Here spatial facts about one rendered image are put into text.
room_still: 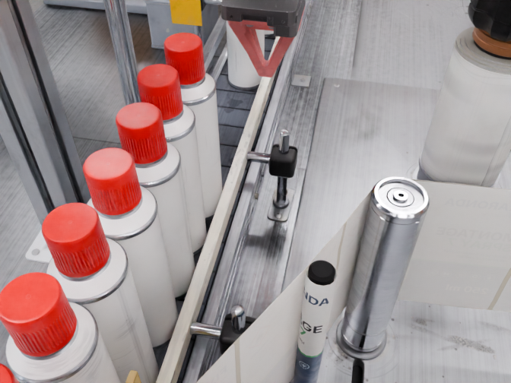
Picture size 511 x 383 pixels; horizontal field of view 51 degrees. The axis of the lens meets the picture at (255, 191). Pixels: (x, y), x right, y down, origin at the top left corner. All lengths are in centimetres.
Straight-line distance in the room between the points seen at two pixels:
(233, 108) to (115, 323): 43
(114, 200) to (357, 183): 35
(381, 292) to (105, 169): 22
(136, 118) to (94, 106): 47
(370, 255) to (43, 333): 22
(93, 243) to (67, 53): 70
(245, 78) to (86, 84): 28
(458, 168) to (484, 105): 8
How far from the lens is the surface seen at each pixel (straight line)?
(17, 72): 49
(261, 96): 70
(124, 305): 37
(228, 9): 48
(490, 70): 52
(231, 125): 71
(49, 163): 55
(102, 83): 91
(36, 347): 31
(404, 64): 95
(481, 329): 55
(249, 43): 53
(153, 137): 39
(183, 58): 46
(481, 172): 59
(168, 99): 43
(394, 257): 38
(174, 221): 44
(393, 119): 74
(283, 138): 59
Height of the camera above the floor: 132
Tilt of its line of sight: 46 degrees down
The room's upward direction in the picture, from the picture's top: straight up
